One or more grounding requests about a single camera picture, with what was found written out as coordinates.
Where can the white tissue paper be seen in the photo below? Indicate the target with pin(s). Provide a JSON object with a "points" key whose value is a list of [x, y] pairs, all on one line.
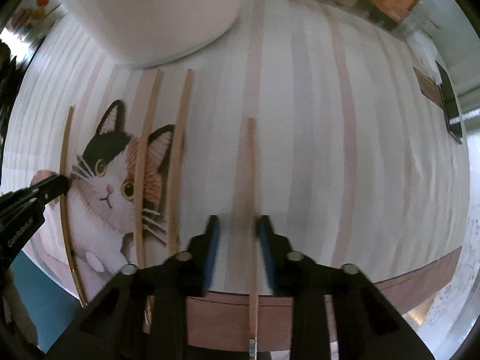
{"points": [[426, 52]]}

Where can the white cylindrical utensil holder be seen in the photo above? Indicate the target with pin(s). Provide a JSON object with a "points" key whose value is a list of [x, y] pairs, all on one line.
{"points": [[146, 33]]}

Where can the striped cat placemat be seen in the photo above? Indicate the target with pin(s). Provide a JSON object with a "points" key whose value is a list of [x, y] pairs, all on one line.
{"points": [[354, 163]]}

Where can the black smartphone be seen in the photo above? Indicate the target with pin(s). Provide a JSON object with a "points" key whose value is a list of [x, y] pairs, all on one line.
{"points": [[450, 107]]}

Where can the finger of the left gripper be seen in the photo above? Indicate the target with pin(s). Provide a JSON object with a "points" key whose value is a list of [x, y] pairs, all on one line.
{"points": [[25, 201]]}

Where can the fruit sticker poster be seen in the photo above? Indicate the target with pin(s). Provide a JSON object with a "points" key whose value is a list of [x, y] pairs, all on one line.
{"points": [[29, 15]]}

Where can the brown card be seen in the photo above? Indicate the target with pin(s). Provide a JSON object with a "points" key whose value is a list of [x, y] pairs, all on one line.
{"points": [[429, 88]]}

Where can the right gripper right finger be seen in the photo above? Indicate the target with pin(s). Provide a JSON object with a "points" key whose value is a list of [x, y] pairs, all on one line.
{"points": [[292, 274]]}

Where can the dark wooden chopstick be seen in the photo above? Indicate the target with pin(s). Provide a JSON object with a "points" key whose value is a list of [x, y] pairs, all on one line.
{"points": [[250, 211]]}

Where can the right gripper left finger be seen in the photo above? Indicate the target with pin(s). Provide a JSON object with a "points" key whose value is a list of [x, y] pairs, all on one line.
{"points": [[157, 298]]}

